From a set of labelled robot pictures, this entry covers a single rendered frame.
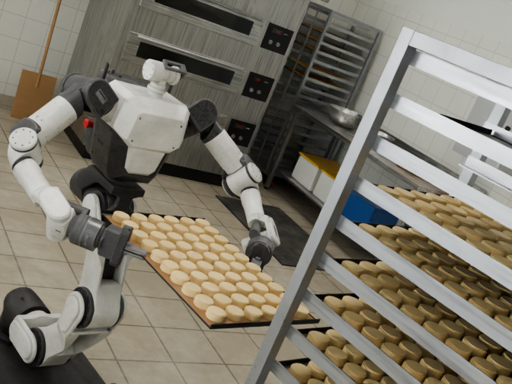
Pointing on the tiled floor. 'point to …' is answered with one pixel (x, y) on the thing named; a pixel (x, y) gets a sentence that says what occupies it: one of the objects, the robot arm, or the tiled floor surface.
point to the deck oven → (193, 62)
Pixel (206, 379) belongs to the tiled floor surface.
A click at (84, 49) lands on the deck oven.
